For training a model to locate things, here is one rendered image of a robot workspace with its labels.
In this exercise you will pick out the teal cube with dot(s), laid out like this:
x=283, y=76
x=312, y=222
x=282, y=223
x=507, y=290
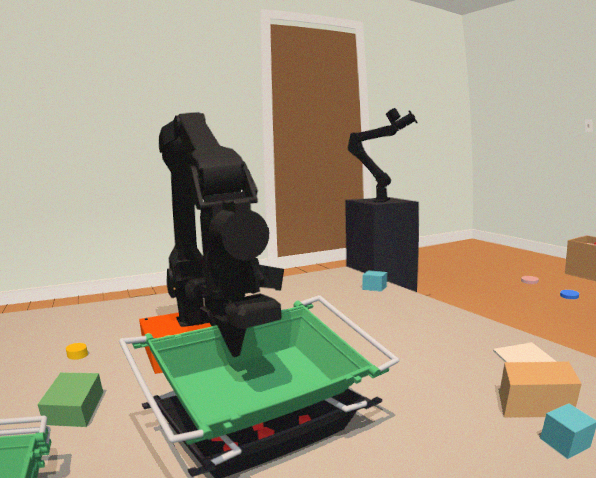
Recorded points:
x=568, y=430
x=375, y=280

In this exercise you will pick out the yellow short cylinder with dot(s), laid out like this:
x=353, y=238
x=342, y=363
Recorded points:
x=76, y=351

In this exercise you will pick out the green block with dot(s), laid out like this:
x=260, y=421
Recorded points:
x=71, y=399

